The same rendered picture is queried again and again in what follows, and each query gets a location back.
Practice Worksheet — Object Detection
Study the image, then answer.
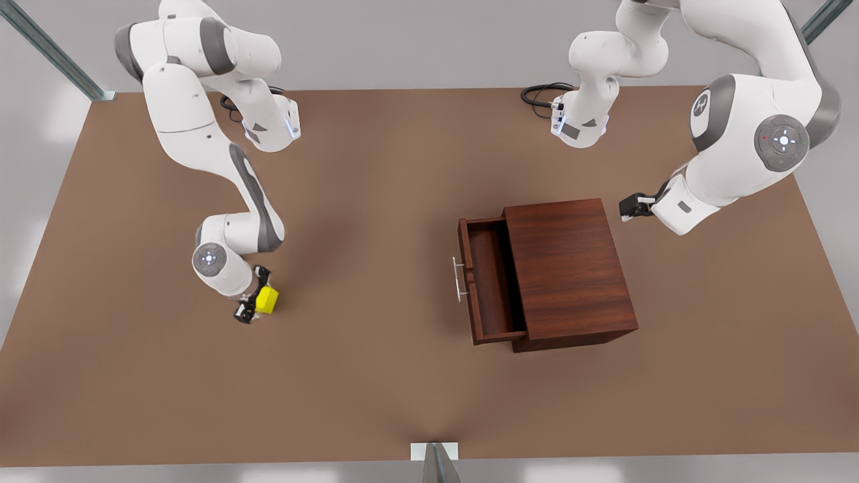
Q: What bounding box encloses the black cable loop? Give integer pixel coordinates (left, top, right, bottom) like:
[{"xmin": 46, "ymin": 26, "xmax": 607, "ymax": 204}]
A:
[
  {"xmin": 219, "ymin": 86, "xmax": 287, "ymax": 124},
  {"xmin": 520, "ymin": 82, "xmax": 576, "ymax": 120}
]

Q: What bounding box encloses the silver frame post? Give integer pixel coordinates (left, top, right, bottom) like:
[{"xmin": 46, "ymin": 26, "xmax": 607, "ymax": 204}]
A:
[
  {"xmin": 410, "ymin": 441, "xmax": 461, "ymax": 483},
  {"xmin": 0, "ymin": 0, "xmax": 117, "ymax": 103},
  {"xmin": 800, "ymin": 0, "xmax": 854, "ymax": 45}
]

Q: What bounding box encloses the dark wooden cabinet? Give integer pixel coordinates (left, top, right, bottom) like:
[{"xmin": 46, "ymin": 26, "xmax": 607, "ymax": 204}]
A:
[{"xmin": 503, "ymin": 198, "xmax": 640, "ymax": 354}]

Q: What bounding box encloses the dark wooden drawer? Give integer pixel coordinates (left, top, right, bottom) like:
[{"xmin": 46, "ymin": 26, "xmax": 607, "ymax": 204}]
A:
[{"xmin": 458, "ymin": 217, "xmax": 529, "ymax": 346}]

